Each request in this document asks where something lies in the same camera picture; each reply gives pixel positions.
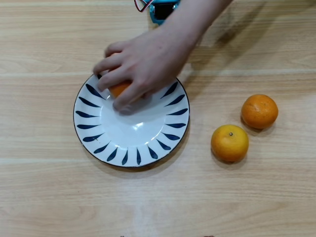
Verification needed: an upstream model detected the small dark orange mandarin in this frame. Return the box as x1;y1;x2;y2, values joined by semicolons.
241;94;279;130

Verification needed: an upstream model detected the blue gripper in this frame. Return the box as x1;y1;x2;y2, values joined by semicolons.
149;0;182;26

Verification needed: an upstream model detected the white plate with blue petals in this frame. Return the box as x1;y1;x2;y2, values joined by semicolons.
73;73;191;168

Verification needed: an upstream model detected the bare human forearm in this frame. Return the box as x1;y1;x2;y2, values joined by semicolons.
158;0;234;50

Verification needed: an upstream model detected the bare human hand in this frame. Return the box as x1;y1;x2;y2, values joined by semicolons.
92;26;198;116

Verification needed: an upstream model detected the yellowish orange with stem dot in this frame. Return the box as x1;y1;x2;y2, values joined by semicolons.
210;124;249;163

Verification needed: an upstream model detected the red white servo cable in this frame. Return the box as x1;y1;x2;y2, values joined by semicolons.
134;0;152;13

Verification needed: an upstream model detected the large deep orange fruit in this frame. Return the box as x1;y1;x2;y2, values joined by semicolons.
105;52;146;100

